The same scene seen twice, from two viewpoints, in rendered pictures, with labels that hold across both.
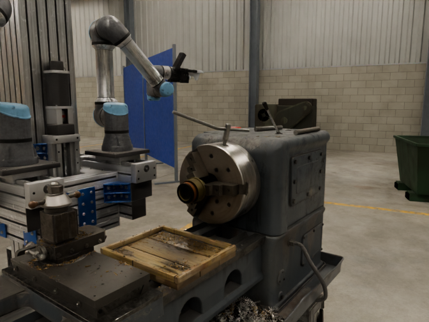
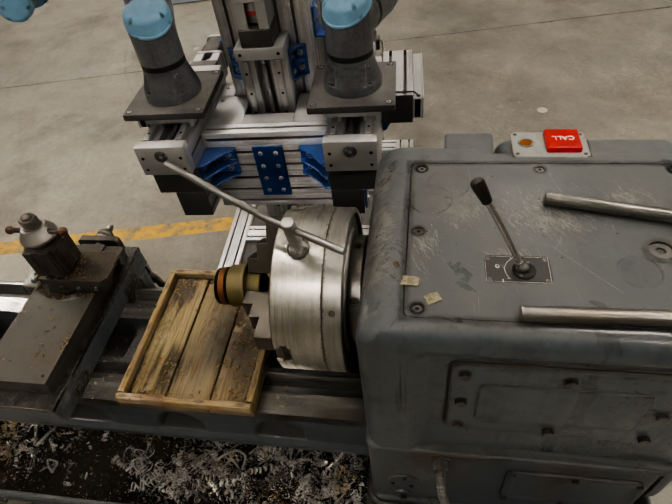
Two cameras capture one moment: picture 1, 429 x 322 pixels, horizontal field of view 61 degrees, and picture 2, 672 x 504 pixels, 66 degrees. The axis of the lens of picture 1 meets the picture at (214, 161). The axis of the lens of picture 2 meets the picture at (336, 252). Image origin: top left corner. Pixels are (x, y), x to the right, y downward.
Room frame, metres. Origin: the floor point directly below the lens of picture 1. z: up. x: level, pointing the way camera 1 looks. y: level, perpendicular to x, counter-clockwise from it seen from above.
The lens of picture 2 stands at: (1.20, -0.62, 1.86)
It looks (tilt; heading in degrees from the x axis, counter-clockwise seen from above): 47 degrees down; 67
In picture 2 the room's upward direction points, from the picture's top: 8 degrees counter-clockwise
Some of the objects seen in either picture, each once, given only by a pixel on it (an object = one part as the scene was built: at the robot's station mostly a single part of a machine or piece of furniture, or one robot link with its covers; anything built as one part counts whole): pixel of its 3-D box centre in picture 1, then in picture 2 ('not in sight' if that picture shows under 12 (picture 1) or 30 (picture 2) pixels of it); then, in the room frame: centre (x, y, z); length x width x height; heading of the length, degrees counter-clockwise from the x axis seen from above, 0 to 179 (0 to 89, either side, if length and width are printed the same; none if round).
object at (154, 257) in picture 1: (168, 252); (208, 335); (1.19, 0.16, 0.89); 0.36 x 0.30 x 0.04; 53
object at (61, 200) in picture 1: (55, 199); (35, 230); (0.96, 0.43, 1.13); 0.08 x 0.08 x 0.03
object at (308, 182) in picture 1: (262, 171); (529, 295); (1.74, -0.24, 1.06); 0.59 x 0.48 x 0.39; 143
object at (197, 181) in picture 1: (192, 190); (242, 285); (1.29, 0.08, 1.08); 0.09 x 0.09 x 0.09; 55
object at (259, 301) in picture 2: (225, 188); (269, 323); (1.30, -0.04, 1.08); 0.12 x 0.11 x 0.05; 53
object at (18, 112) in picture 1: (11, 120); (152, 30); (1.38, 0.77, 1.33); 0.13 x 0.12 x 0.14; 77
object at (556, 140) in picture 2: not in sight; (562, 142); (1.91, -0.10, 1.26); 0.06 x 0.06 x 0.02; 53
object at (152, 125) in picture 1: (144, 112); not in sight; (8.10, 1.55, 1.18); 4.12 x 0.80 x 2.35; 25
